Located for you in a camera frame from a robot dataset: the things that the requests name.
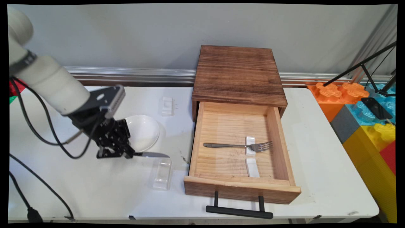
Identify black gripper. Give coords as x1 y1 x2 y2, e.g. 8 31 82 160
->
68 109 135 159

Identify silver table knife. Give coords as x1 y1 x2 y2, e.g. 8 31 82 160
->
134 152 170 158

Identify red object behind arm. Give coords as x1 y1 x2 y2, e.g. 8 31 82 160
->
9 79 29 97

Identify white round plate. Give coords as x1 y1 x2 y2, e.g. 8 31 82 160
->
125 115 160 153

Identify clear plastic cutlery rest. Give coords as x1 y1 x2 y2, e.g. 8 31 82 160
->
153 158 172 191

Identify white ceramic cutlery rest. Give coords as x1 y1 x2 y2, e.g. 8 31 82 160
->
162 96 175 117
245 136 256 156
245 158 260 178

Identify silver fork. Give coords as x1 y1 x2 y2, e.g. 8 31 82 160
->
203 141 273 153

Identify light wooden drawer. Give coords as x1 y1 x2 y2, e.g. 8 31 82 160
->
184 101 302 205

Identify dark brown wooden cabinet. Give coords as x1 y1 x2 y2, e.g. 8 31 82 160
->
191 45 288 123

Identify orange foam block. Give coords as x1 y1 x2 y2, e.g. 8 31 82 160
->
307 82 370 123

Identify grey foam block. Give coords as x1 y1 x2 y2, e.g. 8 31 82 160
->
330 104 361 145

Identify blue foam block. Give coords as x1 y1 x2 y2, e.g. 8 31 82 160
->
345 83 396 127

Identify black tripod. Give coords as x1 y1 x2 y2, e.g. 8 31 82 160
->
323 41 397 98

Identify black smartphone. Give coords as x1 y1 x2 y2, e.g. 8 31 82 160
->
361 97 393 120

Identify red foam block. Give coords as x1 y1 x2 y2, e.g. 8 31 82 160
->
379 141 396 175

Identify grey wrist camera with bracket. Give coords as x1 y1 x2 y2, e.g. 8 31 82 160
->
63 85 126 119

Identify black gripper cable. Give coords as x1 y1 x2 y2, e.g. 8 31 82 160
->
13 77 101 159

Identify aluminium wall rail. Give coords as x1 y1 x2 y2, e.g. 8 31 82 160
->
64 66 393 86

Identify black thin table cable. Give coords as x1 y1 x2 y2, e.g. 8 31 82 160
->
9 154 75 220

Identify black cable with plug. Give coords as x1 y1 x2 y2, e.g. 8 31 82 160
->
9 172 43 223

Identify black drawer handle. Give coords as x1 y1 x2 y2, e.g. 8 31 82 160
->
206 191 274 219

